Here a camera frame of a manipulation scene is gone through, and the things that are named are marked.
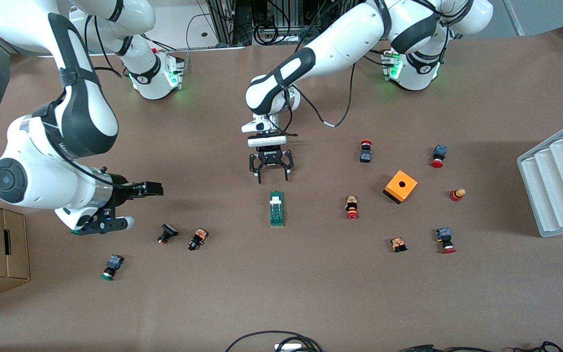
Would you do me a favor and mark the green mushroom push button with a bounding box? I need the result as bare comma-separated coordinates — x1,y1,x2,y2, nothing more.
100,254,125,282

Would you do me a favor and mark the thin black cable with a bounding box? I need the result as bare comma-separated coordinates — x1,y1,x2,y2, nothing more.
514,341,563,352

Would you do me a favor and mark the black looped cable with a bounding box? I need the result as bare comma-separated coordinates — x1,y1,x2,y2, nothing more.
224,330,324,352

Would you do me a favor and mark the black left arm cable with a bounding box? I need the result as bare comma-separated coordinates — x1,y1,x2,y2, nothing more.
289,61,356,129

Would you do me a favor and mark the orange button enclosure box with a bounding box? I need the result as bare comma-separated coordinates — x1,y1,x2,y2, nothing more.
383,170,418,205

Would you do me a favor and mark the black selector switch orange block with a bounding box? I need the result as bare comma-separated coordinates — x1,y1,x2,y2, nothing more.
187,227,209,252

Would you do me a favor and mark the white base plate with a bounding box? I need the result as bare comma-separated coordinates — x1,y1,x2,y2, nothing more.
151,0,248,51

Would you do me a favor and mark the black square push button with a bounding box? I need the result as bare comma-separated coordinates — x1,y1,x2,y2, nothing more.
157,223,179,245

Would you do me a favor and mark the dark equipment rack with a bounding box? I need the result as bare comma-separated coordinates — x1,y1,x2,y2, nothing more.
206,0,360,47

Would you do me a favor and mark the red mushroom button orange block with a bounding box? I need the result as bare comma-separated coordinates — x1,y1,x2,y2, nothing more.
344,195,360,220

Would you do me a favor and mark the grey ridged tray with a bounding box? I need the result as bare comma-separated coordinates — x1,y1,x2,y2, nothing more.
517,116,563,238

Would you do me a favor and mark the black cable with connector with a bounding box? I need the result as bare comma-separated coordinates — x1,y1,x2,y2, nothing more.
399,344,482,352

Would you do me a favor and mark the red mushroom button blue block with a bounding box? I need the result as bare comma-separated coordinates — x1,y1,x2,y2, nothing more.
431,145,448,169
435,227,457,254

